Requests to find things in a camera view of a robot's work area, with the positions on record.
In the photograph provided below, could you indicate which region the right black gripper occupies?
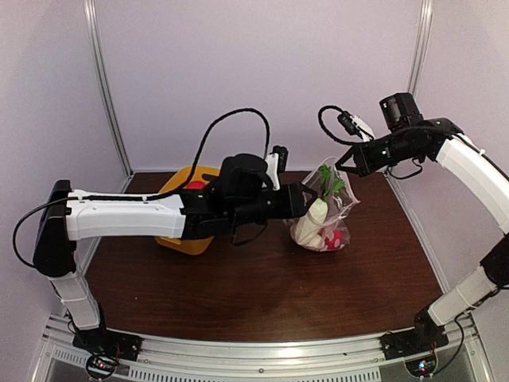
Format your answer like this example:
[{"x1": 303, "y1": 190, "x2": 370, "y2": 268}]
[{"x1": 336, "y1": 128, "x2": 423, "y2": 177}]

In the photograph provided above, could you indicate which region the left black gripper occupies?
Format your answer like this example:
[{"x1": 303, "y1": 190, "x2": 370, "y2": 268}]
[{"x1": 228, "y1": 180, "x2": 319, "y2": 228}]

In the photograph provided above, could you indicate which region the white plush daikon radish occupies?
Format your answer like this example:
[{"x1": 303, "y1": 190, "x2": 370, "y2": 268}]
[{"x1": 292, "y1": 165, "x2": 345, "y2": 251}]

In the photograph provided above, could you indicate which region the clear zip top bag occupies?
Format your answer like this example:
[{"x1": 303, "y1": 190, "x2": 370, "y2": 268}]
[{"x1": 286, "y1": 157, "x2": 359, "y2": 252}]

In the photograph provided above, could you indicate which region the small red plush fruit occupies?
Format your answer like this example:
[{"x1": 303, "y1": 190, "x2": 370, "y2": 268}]
[{"x1": 186, "y1": 181, "x2": 206, "y2": 190}]

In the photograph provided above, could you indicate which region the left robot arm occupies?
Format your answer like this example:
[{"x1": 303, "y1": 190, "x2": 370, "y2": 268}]
[{"x1": 30, "y1": 154, "x2": 317, "y2": 353}]

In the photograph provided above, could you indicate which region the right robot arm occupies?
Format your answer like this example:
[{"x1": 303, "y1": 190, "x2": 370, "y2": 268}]
[{"x1": 336, "y1": 92, "x2": 508, "y2": 352}]

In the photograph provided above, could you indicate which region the right circuit board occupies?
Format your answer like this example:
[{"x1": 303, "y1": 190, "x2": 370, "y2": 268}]
[{"x1": 405, "y1": 356, "x2": 437, "y2": 379}]

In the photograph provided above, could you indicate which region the circuit board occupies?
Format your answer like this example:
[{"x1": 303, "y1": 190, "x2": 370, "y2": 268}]
[
  {"x1": 85, "y1": 355, "x2": 119, "y2": 380},
  {"x1": 405, "y1": 356, "x2": 437, "y2": 379}
]

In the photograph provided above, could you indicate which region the left circuit board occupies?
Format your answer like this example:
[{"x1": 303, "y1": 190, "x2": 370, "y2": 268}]
[{"x1": 85, "y1": 355, "x2": 119, "y2": 380}]

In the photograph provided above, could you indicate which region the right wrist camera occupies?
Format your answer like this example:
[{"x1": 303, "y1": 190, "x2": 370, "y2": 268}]
[{"x1": 337, "y1": 111, "x2": 375, "y2": 142}]

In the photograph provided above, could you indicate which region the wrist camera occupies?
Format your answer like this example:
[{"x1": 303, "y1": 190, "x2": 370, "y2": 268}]
[
  {"x1": 337, "y1": 111, "x2": 375, "y2": 142},
  {"x1": 265, "y1": 146, "x2": 288, "y2": 191}
]

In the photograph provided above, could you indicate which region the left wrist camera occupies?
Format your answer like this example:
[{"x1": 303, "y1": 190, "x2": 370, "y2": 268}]
[{"x1": 265, "y1": 146, "x2": 288, "y2": 191}]

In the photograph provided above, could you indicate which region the right aluminium frame post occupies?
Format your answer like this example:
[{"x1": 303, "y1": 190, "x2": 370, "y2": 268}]
[{"x1": 407, "y1": 0, "x2": 433, "y2": 96}]

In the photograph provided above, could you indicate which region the aluminium frame post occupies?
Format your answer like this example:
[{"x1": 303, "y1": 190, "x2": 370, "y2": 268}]
[
  {"x1": 407, "y1": 0, "x2": 433, "y2": 96},
  {"x1": 84, "y1": 0, "x2": 133, "y2": 176}
]

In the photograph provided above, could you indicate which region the front aluminium rail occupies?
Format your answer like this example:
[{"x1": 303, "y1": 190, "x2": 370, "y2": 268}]
[{"x1": 31, "y1": 314, "x2": 490, "y2": 382}]

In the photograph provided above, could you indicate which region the left black cable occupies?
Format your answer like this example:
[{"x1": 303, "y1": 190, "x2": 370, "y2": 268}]
[{"x1": 79, "y1": 107, "x2": 271, "y2": 202}]

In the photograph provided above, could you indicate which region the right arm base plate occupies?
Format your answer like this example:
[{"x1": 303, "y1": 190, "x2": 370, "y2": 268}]
[{"x1": 379, "y1": 329, "x2": 449, "y2": 361}]

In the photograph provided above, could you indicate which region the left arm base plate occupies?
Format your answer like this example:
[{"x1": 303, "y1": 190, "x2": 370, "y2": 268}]
[{"x1": 72, "y1": 328, "x2": 142, "y2": 361}]

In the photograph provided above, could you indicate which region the left aluminium frame post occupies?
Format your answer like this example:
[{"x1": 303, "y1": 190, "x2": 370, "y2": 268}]
[{"x1": 84, "y1": 0, "x2": 133, "y2": 176}]

